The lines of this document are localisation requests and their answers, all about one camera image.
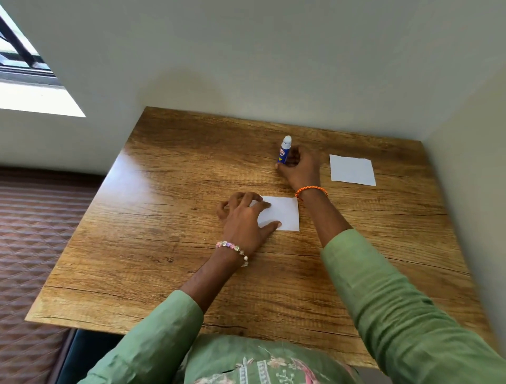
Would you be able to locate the dark chair seat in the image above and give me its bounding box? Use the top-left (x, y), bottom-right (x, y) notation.
top-left (55, 328), bottom-right (124, 384)

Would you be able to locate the green embroidered tunic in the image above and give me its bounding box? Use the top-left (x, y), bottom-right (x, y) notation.
top-left (174, 334), bottom-right (361, 384)

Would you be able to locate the person's left hand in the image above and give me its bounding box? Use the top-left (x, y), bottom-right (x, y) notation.
top-left (217, 192), bottom-right (282, 258)

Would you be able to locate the pastel bead bracelet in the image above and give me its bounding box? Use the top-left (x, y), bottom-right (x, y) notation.
top-left (215, 241), bottom-right (249, 268)

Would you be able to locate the person's right hand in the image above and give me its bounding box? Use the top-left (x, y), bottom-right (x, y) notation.
top-left (275, 145), bottom-right (322, 191)

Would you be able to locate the white square paper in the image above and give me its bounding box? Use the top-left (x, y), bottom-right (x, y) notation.
top-left (250, 196), bottom-right (300, 232)
top-left (329, 154), bottom-right (377, 187)

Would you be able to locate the person's left forearm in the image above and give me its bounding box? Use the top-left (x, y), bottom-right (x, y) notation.
top-left (79, 248), bottom-right (247, 384)

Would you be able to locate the blue and white glue stick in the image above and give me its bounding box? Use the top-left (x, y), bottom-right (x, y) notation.
top-left (278, 136), bottom-right (293, 165)

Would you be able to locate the orange braided bracelet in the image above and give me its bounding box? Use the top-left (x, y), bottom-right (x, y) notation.
top-left (295, 185), bottom-right (329, 201)

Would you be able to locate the person's right forearm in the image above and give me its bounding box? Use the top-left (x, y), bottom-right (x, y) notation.
top-left (300, 190), bottom-right (506, 384)

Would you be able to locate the window with dark frame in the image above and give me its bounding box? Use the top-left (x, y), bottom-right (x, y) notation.
top-left (0, 4), bottom-right (87, 118)

